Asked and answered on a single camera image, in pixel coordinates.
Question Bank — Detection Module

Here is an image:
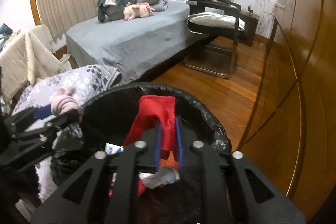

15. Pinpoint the pink sock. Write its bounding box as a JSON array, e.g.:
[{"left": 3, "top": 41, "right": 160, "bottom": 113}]
[{"left": 50, "top": 86, "right": 84, "bottom": 121}]

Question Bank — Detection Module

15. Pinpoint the white blue box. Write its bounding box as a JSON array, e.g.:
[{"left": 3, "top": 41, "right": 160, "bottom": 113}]
[{"left": 105, "top": 143, "right": 123, "bottom": 155}]

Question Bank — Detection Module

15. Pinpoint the grey sock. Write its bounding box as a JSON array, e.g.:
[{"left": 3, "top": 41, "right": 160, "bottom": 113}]
[{"left": 139, "top": 166, "right": 180, "bottom": 189}]

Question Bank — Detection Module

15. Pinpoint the red sock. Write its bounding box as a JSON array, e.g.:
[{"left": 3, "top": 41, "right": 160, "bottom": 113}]
[{"left": 123, "top": 95, "right": 177, "bottom": 197}]

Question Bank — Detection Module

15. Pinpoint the orange mesh net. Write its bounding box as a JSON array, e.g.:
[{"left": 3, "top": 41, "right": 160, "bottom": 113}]
[{"left": 159, "top": 151, "right": 179, "bottom": 170}]

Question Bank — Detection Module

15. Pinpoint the black lined trash bin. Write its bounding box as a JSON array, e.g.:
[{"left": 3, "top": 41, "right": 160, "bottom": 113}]
[{"left": 49, "top": 82, "right": 232, "bottom": 224}]

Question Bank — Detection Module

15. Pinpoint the grey floral quilt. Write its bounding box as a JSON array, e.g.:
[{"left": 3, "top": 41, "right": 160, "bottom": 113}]
[{"left": 13, "top": 65, "right": 122, "bottom": 202}]

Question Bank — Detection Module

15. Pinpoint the beige quilt on rack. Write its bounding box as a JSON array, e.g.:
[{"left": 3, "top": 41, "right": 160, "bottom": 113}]
[{"left": 1, "top": 24, "right": 72, "bottom": 105}]

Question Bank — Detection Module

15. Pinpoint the wooden wardrobe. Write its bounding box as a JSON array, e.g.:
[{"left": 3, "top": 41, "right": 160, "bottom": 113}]
[{"left": 239, "top": 0, "right": 335, "bottom": 223}]

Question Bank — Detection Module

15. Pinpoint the grey bed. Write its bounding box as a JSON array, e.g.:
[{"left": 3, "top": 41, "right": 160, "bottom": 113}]
[{"left": 66, "top": 0, "right": 205, "bottom": 84}]

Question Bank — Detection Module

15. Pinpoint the pink plush pig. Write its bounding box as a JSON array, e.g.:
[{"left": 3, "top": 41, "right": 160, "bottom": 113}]
[{"left": 123, "top": 2, "right": 155, "bottom": 21}]

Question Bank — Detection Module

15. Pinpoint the dark wooden nightstand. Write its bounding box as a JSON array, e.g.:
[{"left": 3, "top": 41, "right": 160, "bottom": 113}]
[{"left": 238, "top": 11, "right": 260, "bottom": 47}]

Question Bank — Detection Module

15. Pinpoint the black cantilever chair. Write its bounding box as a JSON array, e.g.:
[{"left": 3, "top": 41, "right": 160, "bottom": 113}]
[{"left": 183, "top": 0, "right": 248, "bottom": 79}]

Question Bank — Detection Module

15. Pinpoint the silver chair cushion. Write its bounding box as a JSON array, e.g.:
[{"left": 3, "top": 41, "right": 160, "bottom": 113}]
[{"left": 188, "top": 12, "right": 236, "bottom": 30}]

